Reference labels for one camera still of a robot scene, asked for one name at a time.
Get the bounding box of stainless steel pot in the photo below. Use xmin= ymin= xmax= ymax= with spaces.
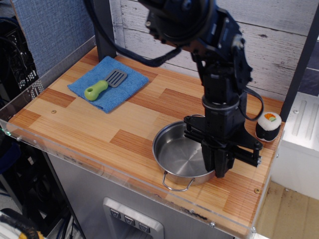
xmin=153 ymin=121 xmax=215 ymax=192

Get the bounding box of plush sushi roll toy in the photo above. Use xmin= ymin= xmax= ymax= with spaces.
xmin=255 ymin=112 xmax=282 ymax=142

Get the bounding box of clear acrylic table guard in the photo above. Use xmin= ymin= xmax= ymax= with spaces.
xmin=0 ymin=97 xmax=280 ymax=239

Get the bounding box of dark grey right post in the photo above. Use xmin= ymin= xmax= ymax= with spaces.
xmin=281 ymin=0 xmax=319 ymax=123

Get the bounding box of dark grey left post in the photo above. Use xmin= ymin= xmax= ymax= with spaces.
xmin=90 ymin=0 xmax=117 ymax=63

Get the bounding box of grey button control panel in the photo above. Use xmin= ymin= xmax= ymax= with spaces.
xmin=103 ymin=197 xmax=164 ymax=239

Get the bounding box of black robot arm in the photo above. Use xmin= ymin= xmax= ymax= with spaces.
xmin=142 ymin=0 xmax=263 ymax=178

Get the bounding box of dark grey post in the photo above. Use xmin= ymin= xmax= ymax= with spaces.
xmin=281 ymin=0 xmax=319 ymax=123
xmin=90 ymin=0 xmax=117 ymax=63

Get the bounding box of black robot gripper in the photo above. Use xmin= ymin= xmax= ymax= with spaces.
xmin=184 ymin=99 xmax=263 ymax=178

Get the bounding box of green handled grey spatula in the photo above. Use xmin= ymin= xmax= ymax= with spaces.
xmin=84 ymin=69 xmax=128 ymax=101

